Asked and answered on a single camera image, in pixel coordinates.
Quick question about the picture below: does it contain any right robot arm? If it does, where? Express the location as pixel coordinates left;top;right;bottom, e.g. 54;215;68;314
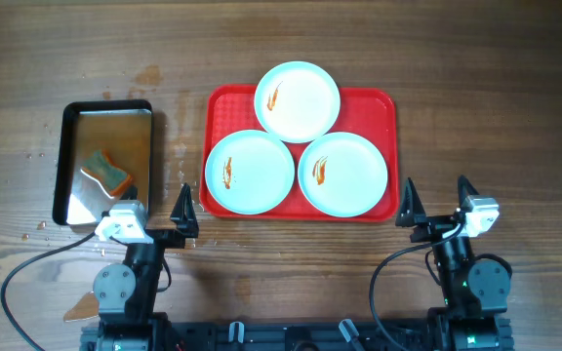
395;175;514;351

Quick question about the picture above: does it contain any black cable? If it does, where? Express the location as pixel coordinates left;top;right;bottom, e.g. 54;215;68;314
369;223;465;351
0;231;98;351

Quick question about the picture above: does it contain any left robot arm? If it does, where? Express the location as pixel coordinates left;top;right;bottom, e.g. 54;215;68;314
80;183;199;351

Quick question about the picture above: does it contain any orange green sponge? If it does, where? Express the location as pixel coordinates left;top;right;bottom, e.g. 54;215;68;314
81;149;133;198

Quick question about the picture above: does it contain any black metal water pan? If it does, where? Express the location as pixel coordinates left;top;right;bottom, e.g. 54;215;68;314
52;99;154;226

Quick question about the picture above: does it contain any red plastic tray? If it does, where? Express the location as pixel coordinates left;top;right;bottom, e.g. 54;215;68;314
202;84;401;222

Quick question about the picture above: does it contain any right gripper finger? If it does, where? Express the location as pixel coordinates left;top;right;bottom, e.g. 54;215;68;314
458;175;479;211
395;177;426;227

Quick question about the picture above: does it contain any left black cable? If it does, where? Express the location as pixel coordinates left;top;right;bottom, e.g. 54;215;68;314
0;231;98;351

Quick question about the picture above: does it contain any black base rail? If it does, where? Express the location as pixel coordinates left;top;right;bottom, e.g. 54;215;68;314
79;319;515;351

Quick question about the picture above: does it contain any right black cable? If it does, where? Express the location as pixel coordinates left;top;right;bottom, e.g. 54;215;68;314
369;223;465;351

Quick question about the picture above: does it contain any white plate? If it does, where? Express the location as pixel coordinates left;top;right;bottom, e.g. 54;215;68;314
254;61;341;143
297;132;388;217
204;130;295;215

